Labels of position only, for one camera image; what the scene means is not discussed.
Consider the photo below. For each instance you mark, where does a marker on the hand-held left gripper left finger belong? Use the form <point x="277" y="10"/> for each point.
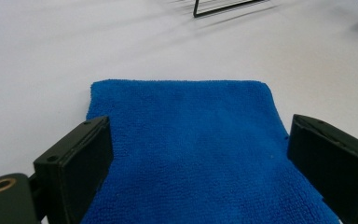
<point x="74" y="168"/>

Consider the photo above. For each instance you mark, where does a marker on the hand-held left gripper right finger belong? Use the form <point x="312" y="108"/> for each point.
<point x="332" y="168"/>

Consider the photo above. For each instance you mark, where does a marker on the blue microfiber cloth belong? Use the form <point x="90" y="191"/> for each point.
<point x="192" y="149"/>

